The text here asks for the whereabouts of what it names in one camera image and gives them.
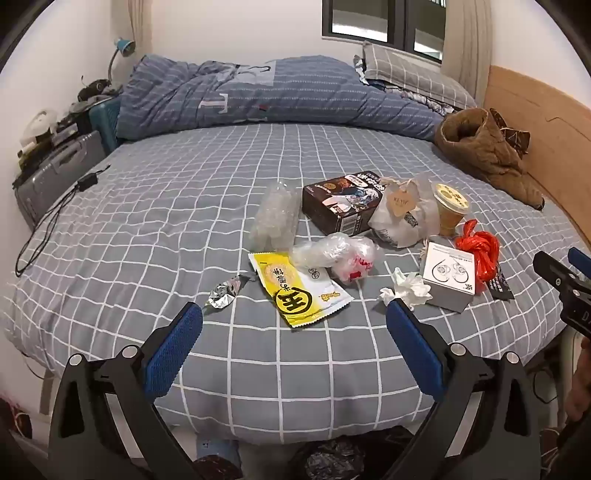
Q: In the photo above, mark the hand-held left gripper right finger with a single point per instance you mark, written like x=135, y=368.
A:
x=415, y=350

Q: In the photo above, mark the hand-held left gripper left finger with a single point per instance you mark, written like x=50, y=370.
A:
x=173, y=355

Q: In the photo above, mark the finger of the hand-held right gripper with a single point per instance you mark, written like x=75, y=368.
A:
x=581, y=261
x=549, y=270

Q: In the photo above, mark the black paper tag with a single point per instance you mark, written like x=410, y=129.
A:
x=501, y=286

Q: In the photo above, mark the white tissue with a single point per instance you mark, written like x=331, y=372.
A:
x=411, y=288

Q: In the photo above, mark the small white box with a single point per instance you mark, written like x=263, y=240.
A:
x=445, y=281

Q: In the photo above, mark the silver foil wrapper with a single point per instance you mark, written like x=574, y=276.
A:
x=224, y=293

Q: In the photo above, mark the red printed plastic bag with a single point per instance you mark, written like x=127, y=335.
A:
x=362, y=261

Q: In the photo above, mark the yellow lidded paper cup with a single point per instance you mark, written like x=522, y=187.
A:
x=450, y=212

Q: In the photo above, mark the white plastic bag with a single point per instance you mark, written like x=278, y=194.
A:
x=415, y=226

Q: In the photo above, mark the yellow snack packet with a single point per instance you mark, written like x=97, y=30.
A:
x=295, y=295

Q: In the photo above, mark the bin with black liner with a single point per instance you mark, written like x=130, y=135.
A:
x=332, y=457

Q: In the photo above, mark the brown paper tag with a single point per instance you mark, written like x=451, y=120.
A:
x=399, y=198

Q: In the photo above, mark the brown plush slipper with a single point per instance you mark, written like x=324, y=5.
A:
x=217, y=457

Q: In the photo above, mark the wooden headboard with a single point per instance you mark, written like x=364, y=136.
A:
x=554, y=138

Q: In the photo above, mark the brown quilted jacket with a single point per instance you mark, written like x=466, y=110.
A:
x=475, y=143

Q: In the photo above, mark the brown printed box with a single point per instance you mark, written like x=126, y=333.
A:
x=341, y=203

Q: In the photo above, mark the clear plastic tray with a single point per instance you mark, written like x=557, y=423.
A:
x=274, y=217

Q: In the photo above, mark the dark blue patterned cloth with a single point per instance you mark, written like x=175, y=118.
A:
x=429, y=102

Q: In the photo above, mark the grey hard suitcase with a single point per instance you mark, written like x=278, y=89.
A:
x=60, y=170

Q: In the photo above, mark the grey checked pillow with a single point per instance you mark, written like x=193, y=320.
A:
x=415, y=74

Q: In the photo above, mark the beige striped curtain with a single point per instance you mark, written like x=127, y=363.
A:
x=466, y=46

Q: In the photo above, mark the teal suitcase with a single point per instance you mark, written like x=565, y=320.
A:
x=106, y=120

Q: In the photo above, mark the white helmet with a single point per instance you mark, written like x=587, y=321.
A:
x=39, y=122

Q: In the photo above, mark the black cloth bundle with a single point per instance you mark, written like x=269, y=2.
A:
x=94, y=87

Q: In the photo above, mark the blue striped duvet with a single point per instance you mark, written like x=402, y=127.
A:
x=300, y=92

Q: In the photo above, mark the dark framed window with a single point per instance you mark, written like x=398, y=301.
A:
x=364, y=21

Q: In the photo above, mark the blue desk lamp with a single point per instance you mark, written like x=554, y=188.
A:
x=123, y=45

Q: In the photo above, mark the cream curtain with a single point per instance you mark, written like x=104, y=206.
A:
x=138, y=23

